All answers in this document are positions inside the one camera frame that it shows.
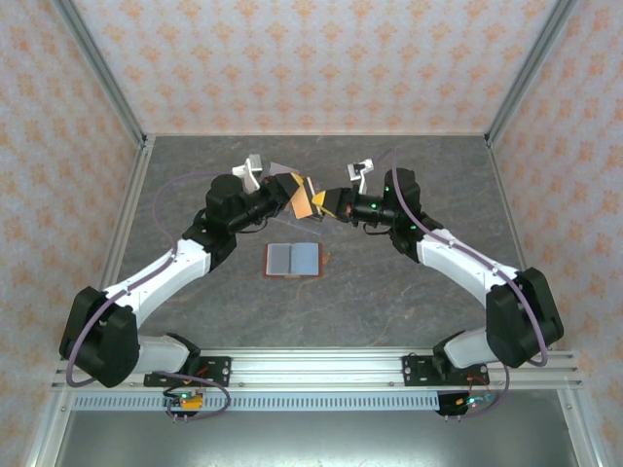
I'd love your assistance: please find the orange card with black stripe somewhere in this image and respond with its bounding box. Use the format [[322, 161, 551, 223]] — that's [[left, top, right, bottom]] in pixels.
[[290, 186, 319, 221]]

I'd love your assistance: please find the light blue card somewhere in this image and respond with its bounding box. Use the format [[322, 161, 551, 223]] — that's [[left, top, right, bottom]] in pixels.
[[291, 243, 320, 274]]

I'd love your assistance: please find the brown leather card holder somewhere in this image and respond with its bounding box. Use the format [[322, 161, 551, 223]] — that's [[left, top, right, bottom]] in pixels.
[[263, 241, 330, 280]]

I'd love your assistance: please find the clear acrylic card stand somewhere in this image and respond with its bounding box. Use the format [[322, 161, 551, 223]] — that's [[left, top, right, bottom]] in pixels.
[[265, 162, 326, 238]]

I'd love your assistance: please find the grey card with dark stripe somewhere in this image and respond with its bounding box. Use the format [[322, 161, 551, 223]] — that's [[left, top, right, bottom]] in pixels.
[[268, 244, 293, 275]]

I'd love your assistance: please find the small controller circuit board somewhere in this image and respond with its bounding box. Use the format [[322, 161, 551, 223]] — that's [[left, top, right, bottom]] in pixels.
[[163, 388, 205, 420], [436, 390, 497, 419]]

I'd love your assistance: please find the grey metal panel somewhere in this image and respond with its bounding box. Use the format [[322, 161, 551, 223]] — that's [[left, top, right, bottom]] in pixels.
[[51, 410, 580, 467]]

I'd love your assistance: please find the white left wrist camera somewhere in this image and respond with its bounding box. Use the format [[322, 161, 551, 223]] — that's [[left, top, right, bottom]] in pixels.
[[232, 154, 264, 195]]

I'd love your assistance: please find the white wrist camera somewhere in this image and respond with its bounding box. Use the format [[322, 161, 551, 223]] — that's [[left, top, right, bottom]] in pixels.
[[232, 154, 264, 195], [346, 158, 377, 196]]

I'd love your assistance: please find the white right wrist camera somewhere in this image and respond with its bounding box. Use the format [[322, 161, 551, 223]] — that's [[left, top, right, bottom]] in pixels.
[[346, 158, 377, 196]]

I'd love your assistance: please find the aluminium side frame rail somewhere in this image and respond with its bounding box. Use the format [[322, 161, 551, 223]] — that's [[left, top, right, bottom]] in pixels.
[[485, 137, 556, 352], [96, 135, 157, 298]]

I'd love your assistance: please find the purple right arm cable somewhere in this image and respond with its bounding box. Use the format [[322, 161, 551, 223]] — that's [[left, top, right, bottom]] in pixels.
[[372, 148, 549, 419]]

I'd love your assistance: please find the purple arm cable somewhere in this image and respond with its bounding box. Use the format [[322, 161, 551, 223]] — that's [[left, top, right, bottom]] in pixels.
[[65, 169, 231, 423], [372, 148, 549, 419]]

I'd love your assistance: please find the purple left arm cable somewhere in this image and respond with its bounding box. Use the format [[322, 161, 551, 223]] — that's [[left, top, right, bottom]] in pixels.
[[65, 169, 231, 423]]

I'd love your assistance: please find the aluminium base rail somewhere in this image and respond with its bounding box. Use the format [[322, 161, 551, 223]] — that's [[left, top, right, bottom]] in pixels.
[[51, 347, 584, 390]]

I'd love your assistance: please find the aluminium upright frame post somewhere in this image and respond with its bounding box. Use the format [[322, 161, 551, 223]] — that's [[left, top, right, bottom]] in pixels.
[[51, 0, 150, 150], [485, 0, 581, 147]]

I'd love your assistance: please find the grey slotted cable duct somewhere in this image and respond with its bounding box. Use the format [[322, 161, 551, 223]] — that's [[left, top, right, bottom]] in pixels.
[[71, 392, 442, 413]]

